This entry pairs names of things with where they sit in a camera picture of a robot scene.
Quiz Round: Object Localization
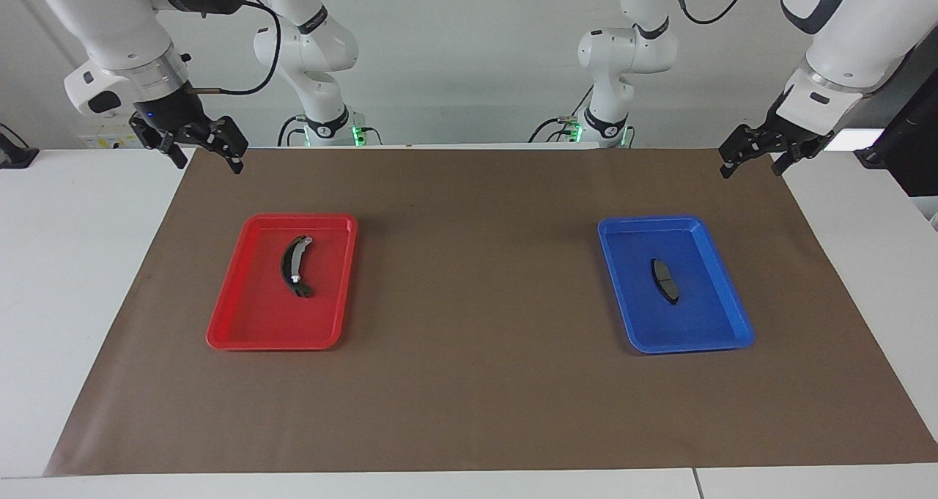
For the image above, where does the large black equipment stand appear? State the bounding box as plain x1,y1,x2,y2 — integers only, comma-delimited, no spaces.
854,41,938,198

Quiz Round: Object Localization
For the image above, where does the red plastic tray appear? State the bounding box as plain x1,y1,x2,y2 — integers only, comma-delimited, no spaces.
206,213,359,351

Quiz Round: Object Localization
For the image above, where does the brown paper table mat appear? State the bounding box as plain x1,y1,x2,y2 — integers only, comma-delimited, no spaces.
44,146,938,478

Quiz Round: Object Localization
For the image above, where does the yellow labelled power strip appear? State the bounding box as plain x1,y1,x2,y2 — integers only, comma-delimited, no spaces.
79,134,141,150

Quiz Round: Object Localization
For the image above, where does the black base cable bundle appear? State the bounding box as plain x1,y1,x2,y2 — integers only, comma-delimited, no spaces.
529,85,596,144
277,113,309,148

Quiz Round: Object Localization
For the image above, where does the dark brake pad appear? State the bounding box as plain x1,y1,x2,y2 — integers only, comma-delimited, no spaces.
651,258,681,306

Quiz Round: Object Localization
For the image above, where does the blue plastic tray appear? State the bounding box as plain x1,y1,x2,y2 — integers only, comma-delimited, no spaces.
597,215,756,355

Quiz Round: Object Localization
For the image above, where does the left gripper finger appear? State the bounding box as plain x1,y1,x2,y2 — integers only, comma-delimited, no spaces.
771,144,810,177
719,124,767,180

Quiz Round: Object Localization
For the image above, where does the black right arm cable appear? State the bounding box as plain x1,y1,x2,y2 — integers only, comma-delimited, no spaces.
187,0,283,97

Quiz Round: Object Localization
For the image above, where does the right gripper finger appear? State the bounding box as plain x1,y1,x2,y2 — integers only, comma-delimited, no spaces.
209,117,249,175
130,118,188,170

